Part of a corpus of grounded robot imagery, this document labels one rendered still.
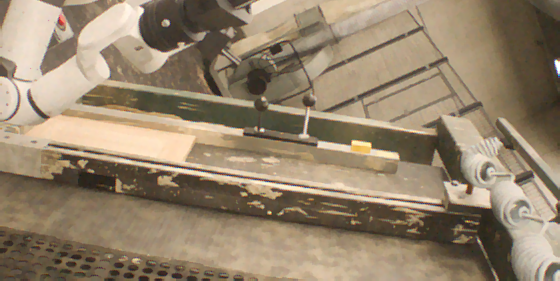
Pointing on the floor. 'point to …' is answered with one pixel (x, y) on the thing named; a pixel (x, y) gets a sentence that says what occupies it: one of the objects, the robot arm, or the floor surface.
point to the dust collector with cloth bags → (286, 52)
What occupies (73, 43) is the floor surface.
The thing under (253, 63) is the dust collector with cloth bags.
